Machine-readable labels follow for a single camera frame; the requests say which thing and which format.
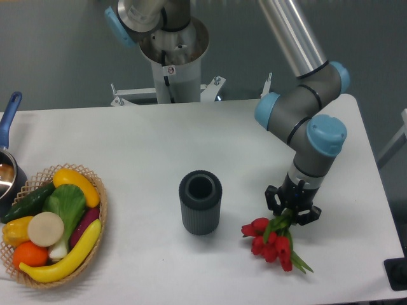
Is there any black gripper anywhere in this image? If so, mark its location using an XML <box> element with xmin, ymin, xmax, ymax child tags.
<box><xmin>265</xmin><ymin>174</ymin><xmax>321</xmax><ymax>226</ymax></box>

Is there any red tulip bouquet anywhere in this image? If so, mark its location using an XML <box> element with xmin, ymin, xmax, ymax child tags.
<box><xmin>240</xmin><ymin>210</ymin><xmax>313</xmax><ymax>274</ymax></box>

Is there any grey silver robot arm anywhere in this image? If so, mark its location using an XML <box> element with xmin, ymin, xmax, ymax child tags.
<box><xmin>104</xmin><ymin>1</ymin><xmax>350</xmax><ymax>225</ymax></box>

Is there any dark grey ribbed vase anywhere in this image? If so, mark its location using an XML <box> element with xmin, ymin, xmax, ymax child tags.
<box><xmin>179</xmin><ymin>170</ymin><xmax>223</xmax><ymax>236</ymax></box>

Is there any black device at table edge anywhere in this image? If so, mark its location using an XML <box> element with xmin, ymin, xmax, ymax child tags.
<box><xmin>383</xmin><ymin>257</ymin><xmax>406</xmax><ymax>291</ymax></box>

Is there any purple eggplant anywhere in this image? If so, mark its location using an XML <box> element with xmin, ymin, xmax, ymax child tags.
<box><xmin>69</xmin><ymin>207</ymin><xmax>100</xmax><ymax>249</ymax></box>

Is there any green lettuce with white stem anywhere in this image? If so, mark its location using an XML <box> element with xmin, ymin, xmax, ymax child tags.
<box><xmin>42</xmin><ymin>184</ymin><xmax>86</xmax><ymax>262</ymax></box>

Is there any yellow squash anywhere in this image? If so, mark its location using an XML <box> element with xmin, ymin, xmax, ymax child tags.
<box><xmin>53</xmin><ymin>168</ymin><xmax>100</xmax><ymax>208</ymax></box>

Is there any beige round disc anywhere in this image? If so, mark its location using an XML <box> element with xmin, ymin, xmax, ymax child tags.
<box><xmin>27</xmin><ymin>212</ymin><xmax>64</xmax><ymax>247</ymax></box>

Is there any yellow banana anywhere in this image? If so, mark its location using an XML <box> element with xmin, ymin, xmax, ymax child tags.
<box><xmin>19</xmin><ymin>219</ymin><xmax>102</xmax><ymax>283</ymax></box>

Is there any dark green cucumber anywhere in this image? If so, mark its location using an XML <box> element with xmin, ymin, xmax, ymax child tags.
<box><xmin>1</xmin><ymin>182</ymin><xmax>55</xmax><ymax>224</ymax></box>

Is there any woven wicker basket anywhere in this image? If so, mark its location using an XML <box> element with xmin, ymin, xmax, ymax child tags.
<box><xmin>1</xmin><ymin>163</ymin><xmax>107</xmax><ymax>289</ymax></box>

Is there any orange fruit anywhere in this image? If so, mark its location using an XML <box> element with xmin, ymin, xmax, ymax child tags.
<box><xmin>13</xmin><ymin>241</ymin><xmax>48</xmax><ymax>270</ymax></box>

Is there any yellow bell pepper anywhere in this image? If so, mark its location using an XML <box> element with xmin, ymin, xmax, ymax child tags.
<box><xmin>2</xmin><ymin>216</ymin><xmax>34</xmax><ymax>247</ymax></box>

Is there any white metal mounting frame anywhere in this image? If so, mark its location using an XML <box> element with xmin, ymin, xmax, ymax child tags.
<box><xmin>110</xmin><ymin>72</ymin><xmax>273</xmax><ymax>107</ymax></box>

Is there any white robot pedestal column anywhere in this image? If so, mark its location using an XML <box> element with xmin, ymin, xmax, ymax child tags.
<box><xmin>150</xmin><ymin>60</ymin><xmax>201</xmax><ymax>104</ymax></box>

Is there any blue handled saucepan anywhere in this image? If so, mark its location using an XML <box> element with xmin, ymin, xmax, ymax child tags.
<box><xmin>1</xmin><ymin>91</ymin><xmax>27</xmax><ymax>217</ymax></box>

